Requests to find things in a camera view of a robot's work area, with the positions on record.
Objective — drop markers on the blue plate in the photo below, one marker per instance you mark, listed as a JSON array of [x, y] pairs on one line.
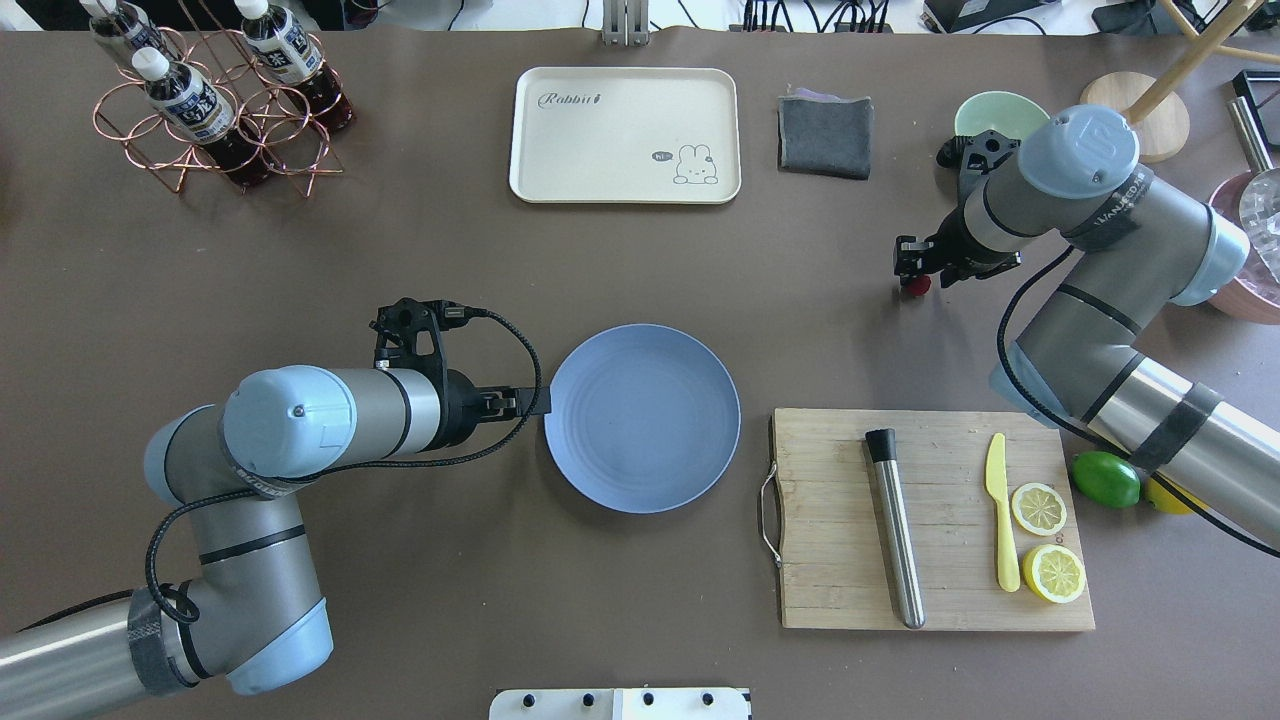
[[644, 418]]

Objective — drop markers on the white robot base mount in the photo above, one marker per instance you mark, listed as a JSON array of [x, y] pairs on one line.
[[623, 703]]

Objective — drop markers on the yellow plastic knife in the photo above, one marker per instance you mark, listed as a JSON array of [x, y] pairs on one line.
[[995, 481]]

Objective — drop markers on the lower right tea bottle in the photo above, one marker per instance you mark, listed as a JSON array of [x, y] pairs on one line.
[[291, 59]]

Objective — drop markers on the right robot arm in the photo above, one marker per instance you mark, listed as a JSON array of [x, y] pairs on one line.
[[1144, 245]]

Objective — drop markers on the upper tea bottle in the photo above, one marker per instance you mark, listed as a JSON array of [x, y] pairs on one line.
[[121, 28]]

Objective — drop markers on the clear ice cubes pile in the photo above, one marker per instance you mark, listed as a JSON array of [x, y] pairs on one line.
[[1258, 211]]

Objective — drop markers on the wooden round stand base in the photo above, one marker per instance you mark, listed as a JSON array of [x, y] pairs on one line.
[[1149, 105]]

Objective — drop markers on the yellow lemon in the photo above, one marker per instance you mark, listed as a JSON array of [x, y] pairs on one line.
[[1165, 496]]

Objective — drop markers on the grey folded cloth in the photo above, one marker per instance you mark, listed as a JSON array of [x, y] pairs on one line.
[[825, 134]]

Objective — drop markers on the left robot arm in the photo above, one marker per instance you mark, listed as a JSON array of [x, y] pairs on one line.
[[230, 585]]

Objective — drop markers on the lemon slice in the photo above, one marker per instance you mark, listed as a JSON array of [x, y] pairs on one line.
[[1039, 509]]

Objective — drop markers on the light green bowl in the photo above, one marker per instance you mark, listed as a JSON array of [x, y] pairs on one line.
[[1012, 115]]

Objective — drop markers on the tea bottle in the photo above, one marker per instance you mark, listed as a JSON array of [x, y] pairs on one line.
[[291, 59], [121, 28], [199, 112]]

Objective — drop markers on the lemon half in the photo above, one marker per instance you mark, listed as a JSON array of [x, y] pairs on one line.
[[1054, 573]]

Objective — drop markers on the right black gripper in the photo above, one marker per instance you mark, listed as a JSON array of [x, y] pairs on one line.
[[968, 248]]

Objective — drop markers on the green lime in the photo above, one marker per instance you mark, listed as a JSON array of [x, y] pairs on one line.
[[1107, 479]]

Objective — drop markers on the lower left tea bottle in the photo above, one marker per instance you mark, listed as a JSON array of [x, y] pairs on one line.
[[199, 112]]

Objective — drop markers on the metal ice scoop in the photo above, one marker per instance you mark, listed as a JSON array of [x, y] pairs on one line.
[[1252, 144]]

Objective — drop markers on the cream rabbit tray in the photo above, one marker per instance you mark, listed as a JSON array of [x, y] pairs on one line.
[[625, 135]]

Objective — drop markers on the copper wire bottle rack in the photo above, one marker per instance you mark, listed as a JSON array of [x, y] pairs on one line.
[[297, 148]]

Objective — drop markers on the steel muddler black tip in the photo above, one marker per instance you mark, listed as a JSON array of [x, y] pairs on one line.
[[881, 444]]

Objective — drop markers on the wooden cutting board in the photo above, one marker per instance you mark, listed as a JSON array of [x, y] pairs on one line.
[[834, 565]]

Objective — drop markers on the red strawberry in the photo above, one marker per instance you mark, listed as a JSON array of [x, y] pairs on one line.
[[917, 286]]

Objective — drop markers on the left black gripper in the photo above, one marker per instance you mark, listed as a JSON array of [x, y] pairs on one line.
[[459, 409]]

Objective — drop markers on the pink bowl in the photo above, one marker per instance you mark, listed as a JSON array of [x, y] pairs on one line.
[[1252, 294]]

